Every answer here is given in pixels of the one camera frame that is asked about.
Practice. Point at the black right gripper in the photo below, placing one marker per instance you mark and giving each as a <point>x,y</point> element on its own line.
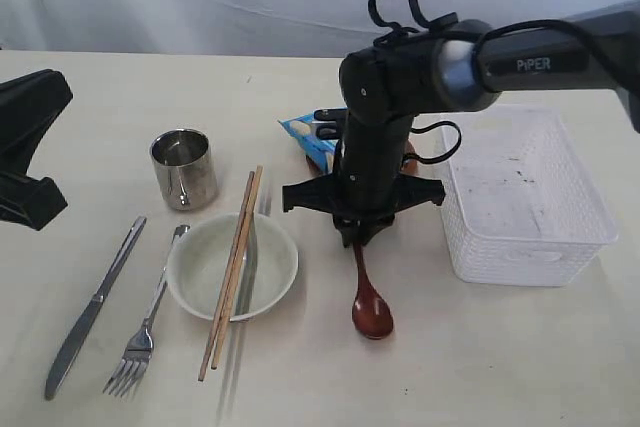
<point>366,182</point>

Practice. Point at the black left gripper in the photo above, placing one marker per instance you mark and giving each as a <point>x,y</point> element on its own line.
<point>30,104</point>

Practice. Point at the blue chips bag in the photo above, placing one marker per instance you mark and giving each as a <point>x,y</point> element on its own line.
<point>320,152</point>

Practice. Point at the dark brown wooden spoon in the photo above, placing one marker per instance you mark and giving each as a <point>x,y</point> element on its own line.
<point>371,314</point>

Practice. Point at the light wooden chopstick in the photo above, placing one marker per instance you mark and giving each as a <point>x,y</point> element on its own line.
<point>226,279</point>

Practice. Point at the white plastic perforated basket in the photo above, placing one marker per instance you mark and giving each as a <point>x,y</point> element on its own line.
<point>520,208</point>

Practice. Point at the pale green ceramic bowl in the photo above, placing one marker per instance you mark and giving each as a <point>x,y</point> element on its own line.
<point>197,264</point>

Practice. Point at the shiny steel cup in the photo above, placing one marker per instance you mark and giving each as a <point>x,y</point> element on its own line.
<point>184,169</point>

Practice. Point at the grey metal utensil handle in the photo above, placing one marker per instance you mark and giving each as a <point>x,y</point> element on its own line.
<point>75,339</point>

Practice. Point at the blue-grey utensil handle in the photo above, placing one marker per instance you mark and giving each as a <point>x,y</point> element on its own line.
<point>138,351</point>

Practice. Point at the dark wooden chopstick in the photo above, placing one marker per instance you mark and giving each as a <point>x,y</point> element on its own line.
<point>247,218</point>

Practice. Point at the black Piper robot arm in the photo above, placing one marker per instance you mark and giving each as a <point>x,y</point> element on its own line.
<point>448,66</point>

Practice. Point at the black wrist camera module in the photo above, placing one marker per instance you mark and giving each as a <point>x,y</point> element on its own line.
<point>328,124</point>

